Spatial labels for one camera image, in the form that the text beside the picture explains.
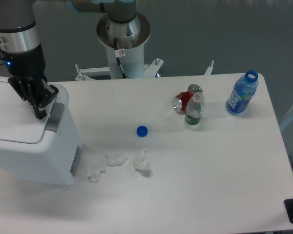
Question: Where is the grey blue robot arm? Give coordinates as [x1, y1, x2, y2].
[0, 0, 142, 119]

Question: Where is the blue bottle cap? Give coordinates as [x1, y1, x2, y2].
[136, 125, 148, 137]

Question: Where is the crushed red soda can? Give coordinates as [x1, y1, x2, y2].
[172, 84, 203, 114]

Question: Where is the blue plastic bottle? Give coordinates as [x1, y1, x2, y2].
[226, 70, 258, 116]

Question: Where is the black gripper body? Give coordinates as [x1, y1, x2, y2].
[0, 44, 47, 80]

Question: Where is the small clear green-label bottle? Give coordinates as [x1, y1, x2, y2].
[185, 91, 204, 125]

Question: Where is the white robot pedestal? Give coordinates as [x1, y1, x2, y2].
[97, 12, 150, 79]

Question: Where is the crumpled white tissue left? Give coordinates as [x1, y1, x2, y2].
[87, 151, 127, 183]

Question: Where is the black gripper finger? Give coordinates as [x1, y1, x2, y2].
[30, 79, 59, 119]
[8, 77, 37, 105]

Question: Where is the crumpled white tissue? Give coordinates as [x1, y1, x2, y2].
[133, 149, 151, 172]
[87, 151, 127, 183]

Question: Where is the white trash can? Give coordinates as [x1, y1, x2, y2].
[0, 77, 82, 185]

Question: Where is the crumpled white tissue right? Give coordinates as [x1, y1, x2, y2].
[133, 149, 151, 172]

